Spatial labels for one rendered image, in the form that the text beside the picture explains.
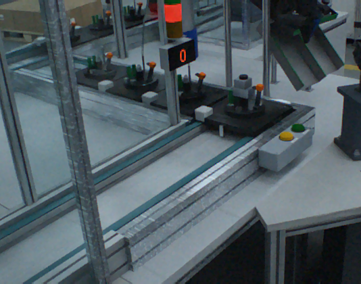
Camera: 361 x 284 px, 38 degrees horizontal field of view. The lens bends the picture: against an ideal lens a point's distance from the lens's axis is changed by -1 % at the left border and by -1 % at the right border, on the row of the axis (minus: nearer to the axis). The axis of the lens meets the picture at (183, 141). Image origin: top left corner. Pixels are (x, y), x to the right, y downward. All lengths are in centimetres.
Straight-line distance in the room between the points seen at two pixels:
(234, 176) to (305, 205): 21
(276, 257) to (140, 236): 45
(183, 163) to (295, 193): 34
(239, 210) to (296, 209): 16
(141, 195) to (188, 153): 26
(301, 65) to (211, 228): 82
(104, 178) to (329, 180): 66
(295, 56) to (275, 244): 78
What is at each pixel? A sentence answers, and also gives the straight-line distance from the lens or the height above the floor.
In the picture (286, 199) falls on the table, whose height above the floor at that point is 86.
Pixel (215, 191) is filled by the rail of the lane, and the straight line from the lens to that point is 143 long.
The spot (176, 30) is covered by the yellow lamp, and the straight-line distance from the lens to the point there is 159.
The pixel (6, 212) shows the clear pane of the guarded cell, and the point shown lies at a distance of 95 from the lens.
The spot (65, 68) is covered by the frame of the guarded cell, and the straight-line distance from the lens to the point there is 93.
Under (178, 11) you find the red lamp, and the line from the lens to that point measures 158.
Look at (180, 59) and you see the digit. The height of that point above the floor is 119.
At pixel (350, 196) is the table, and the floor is 86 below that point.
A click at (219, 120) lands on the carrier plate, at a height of 97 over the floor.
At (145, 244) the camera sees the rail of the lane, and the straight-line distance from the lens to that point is 128.
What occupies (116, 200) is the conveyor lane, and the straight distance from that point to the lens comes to 144.
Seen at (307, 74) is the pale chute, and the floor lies 102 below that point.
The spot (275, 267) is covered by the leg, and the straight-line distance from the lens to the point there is 154.
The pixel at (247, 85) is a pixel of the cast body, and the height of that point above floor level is 107.
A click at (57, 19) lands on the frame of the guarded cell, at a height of 150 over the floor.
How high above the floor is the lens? 169
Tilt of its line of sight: 27 degrees down
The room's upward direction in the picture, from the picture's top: 4 degrees counter-clockwise
